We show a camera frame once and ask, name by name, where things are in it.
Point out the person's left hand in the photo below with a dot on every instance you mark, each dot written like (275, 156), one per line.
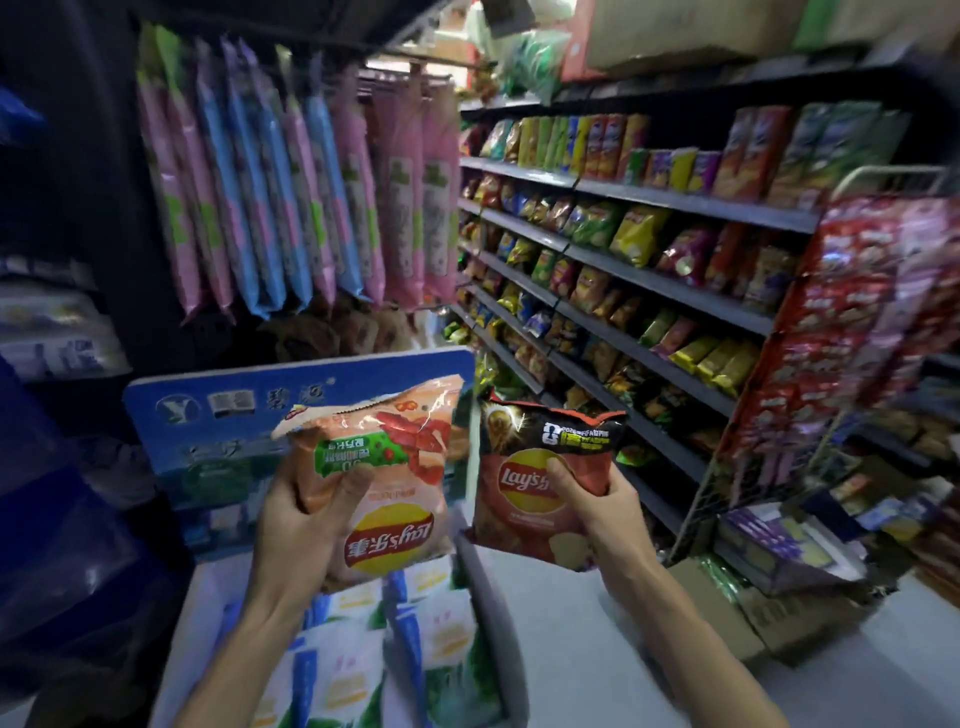
(289, 536)

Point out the person's right hand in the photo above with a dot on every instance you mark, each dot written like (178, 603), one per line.
(619, 525)

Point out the person's right thumb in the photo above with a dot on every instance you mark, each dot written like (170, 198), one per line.
(568, 484)

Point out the person's left thumb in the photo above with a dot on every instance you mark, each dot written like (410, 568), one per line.
(341, 493)

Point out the pink chip bag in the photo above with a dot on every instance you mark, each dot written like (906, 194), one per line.
(390, 487)

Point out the dark red chip bag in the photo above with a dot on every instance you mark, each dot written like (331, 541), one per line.
(517, 480)

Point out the person's right forearm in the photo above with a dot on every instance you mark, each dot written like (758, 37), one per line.
(675, 652)

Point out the person's left forearm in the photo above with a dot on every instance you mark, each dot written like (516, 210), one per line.
(244, 660)

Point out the row of colourful snack bags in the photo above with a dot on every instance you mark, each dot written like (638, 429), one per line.
(600, 300)
(555, 360)
(637, 232)

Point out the grey display bin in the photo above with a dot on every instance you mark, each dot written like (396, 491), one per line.
(491, 622)

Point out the pile of blue white packets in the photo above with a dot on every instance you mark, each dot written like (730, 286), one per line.
(390, 652)

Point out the brown snack bags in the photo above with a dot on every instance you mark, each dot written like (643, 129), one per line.
(345, 326)

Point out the purple product box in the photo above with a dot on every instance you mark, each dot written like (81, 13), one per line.
(787, 540)

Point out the brown cardboard box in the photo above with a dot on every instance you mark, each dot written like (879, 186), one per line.
(780, 622)

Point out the blue plastic wrapped bundle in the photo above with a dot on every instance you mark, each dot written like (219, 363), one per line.
(67, 540)

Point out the black metal shelf unit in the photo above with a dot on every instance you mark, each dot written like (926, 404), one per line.
(660, 199)

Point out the row of hanging pastel packets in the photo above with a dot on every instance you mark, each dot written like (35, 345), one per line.
(300, 195)

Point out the hanging red snack packets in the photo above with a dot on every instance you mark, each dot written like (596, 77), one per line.
(840, 315)

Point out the stack of white packages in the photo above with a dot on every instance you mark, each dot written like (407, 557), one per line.
(52, 322)

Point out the row of snack tubes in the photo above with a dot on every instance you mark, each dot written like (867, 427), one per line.
(675, 154)

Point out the green plastic bags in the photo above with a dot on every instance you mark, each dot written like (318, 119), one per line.
(529, 67)

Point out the large cardboard box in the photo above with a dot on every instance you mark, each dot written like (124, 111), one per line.
(690, 30)

